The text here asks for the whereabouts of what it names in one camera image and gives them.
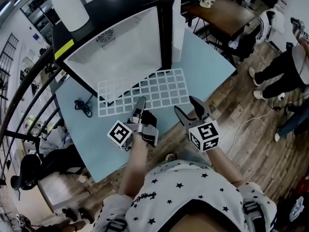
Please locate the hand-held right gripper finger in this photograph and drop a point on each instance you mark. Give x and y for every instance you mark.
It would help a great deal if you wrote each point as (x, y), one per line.
(182, 117)
(200, 109)

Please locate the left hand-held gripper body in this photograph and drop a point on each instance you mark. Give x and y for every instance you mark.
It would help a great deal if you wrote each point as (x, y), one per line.
(119, 133)

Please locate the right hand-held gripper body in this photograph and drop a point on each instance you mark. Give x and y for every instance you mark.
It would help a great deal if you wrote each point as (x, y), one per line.
(205, 134)

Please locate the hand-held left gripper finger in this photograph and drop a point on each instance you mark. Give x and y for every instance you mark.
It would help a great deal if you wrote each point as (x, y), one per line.
(150, 120)
(140, 106)

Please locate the white wire grid rack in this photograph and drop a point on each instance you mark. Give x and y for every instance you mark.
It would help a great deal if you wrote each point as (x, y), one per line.
(166, 86)

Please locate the black and white oven box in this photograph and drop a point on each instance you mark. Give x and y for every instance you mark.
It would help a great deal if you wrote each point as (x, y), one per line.
(120, 45)

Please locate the person's right forearm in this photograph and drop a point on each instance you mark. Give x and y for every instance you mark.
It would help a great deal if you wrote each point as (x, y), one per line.
(224, 165)

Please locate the person's left forearm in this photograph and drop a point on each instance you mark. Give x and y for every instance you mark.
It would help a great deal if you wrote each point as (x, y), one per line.
(135, 165)

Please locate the white star-print shirt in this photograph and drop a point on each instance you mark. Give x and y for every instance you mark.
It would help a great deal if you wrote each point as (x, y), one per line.
(183, 192)

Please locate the grey jacket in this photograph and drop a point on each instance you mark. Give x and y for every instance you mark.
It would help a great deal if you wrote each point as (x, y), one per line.
(51, 139)

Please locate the dark clothes pile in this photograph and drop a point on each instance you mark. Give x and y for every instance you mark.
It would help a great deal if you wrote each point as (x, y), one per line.
(243, 45)

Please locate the brown wooden table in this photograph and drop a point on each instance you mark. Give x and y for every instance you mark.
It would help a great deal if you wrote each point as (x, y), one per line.
(219, 16)

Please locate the black office chair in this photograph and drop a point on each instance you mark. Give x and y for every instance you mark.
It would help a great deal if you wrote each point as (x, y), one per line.
(26, 168)

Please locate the white vase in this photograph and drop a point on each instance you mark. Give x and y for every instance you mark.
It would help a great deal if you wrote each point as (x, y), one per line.
(68, 6)

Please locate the black shelf unit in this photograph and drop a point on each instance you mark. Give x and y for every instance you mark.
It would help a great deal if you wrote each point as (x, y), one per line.
(36, 11)

